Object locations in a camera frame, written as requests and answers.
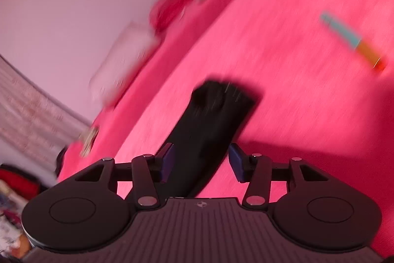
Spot rack of hanging clothes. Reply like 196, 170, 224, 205
0, 162, 42, 259

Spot pink terry bed blanket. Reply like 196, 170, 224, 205
115, 0, 394, 254

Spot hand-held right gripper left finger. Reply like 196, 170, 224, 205
73, 143, 176, 209

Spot beige crumpled cloth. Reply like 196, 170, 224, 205
78, 125, 101, 158

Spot folded red blanket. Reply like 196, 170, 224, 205
148, 0, 198, 33

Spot teal and orange stick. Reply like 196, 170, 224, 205
319, 12, 387, 73

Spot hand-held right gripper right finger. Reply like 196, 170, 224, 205
228, 143, 330, 207

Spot pink floral curtain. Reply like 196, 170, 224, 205
0, 56, 93, 165

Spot black knit pants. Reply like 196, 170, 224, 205
153, 76, 266, 199

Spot pink covered bed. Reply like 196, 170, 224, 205
58, 0, 240, 182

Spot pale pink embossed pillow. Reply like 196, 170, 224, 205
89, 21, 161, 107

